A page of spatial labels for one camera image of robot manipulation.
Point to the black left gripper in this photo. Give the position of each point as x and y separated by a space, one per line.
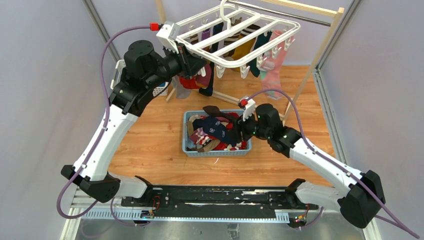
190 64

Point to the mustard yellow striped sock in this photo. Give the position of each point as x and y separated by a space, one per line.
246 47

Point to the grey sock orange cuff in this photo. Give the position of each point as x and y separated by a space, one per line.
180 91

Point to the black blue white sock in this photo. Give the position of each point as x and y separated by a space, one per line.
208 91

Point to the navy blue sock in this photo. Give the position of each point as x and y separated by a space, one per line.
213 127

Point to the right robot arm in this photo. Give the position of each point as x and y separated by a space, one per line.
357 195

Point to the red white sock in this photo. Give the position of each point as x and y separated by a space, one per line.
190 83

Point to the brown white striped sock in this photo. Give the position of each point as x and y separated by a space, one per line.
229 40

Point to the pink green sock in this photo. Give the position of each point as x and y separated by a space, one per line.
270 69

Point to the pile of socks in basket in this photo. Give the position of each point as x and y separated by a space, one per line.
204 142

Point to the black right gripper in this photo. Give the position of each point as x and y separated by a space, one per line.
240 126

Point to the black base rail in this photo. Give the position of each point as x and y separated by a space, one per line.
215 202

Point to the metal hanging rod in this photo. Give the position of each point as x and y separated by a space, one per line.
279 13

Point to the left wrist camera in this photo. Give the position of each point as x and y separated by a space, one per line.
167 36

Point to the blue plastic basket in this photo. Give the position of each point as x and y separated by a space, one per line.
187 143

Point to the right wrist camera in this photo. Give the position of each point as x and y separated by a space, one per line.
248 105

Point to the white plastic clip hanger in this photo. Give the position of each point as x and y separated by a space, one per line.
240 26

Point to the wooden rack frame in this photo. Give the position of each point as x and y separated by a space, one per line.
336 18

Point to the white plastic basket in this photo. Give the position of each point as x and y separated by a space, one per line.
161 90

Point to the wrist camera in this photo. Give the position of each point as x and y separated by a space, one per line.
248 105
167 36

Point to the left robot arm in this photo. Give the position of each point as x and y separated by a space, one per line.
144 71

